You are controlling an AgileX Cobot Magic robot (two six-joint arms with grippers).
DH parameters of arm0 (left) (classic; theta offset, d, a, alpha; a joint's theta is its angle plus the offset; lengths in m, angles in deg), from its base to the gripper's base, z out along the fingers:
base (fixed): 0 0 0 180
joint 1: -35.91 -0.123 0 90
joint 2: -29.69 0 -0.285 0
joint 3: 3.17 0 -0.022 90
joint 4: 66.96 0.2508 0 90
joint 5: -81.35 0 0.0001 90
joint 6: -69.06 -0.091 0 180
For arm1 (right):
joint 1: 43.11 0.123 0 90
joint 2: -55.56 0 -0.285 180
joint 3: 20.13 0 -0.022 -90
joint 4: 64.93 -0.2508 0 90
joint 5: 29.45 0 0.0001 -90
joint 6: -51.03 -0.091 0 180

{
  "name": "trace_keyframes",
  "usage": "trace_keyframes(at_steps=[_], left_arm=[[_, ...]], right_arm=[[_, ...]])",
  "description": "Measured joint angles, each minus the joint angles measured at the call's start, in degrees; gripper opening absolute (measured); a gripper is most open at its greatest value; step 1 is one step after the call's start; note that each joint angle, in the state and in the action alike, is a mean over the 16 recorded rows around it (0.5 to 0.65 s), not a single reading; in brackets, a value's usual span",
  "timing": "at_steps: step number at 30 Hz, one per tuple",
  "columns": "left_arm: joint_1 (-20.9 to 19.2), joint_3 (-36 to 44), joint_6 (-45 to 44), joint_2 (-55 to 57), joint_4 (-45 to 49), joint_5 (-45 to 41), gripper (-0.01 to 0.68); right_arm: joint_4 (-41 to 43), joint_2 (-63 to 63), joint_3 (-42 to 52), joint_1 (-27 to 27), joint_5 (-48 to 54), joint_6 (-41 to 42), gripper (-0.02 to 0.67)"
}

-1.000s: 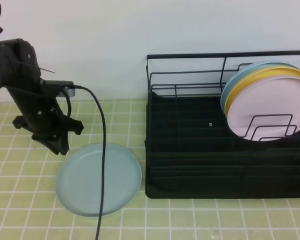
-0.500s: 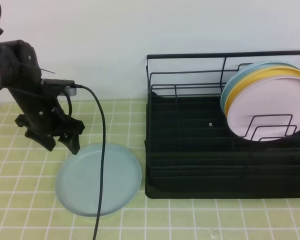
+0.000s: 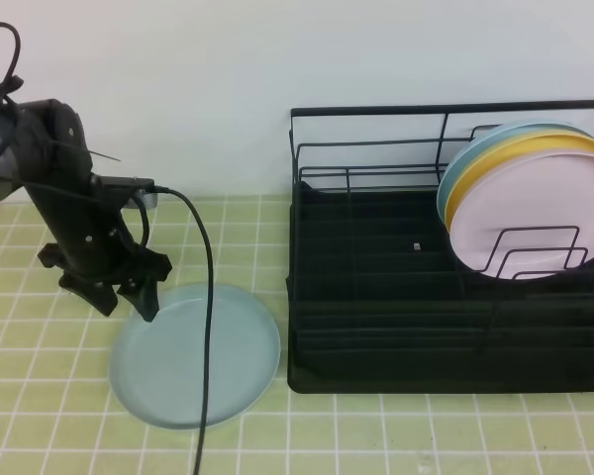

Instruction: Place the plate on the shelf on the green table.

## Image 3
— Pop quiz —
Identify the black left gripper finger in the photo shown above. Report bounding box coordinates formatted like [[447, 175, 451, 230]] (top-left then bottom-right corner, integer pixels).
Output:
[[117, 276, 159, 323], [58, 273, 118, 317]]

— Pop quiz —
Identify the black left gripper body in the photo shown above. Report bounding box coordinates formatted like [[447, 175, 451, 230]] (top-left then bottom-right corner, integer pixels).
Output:
[[25, 172, 172, 287]]

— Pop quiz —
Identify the light green plate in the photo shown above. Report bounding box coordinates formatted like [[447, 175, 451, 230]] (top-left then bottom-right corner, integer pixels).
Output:
[[109, 284, 281, 429]]

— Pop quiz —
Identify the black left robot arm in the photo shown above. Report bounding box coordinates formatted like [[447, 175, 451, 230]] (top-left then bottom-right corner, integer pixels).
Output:
[[0, 100, 172, 322]]

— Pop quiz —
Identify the light blue plate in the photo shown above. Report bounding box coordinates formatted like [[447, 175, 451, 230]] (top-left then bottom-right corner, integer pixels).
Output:
[[437, 120, 594, 223]]

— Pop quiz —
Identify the pink plate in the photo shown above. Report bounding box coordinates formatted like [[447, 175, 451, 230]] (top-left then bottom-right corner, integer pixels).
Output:
[[449, 149, 594, 280]]

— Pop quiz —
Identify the yellow plate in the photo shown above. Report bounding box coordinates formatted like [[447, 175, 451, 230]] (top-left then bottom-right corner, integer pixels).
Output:
[[444, 130, 594, 231]]

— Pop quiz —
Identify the green checkered tablecloth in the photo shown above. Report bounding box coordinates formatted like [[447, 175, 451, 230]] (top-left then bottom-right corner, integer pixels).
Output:
[[0, 203, 594, 474]]

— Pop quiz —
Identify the black drip tray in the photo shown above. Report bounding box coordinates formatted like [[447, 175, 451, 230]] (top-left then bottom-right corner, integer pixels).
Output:
[[287, 184, 594, 394]]

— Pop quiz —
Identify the black cable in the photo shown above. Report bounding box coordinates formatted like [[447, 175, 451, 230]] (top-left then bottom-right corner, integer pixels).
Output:
[[0, 21, 216, 475]]

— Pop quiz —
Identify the black wire dish rack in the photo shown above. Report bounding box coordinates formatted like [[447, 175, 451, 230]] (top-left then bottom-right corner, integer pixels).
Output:
[[287, 100, 594, 363]]

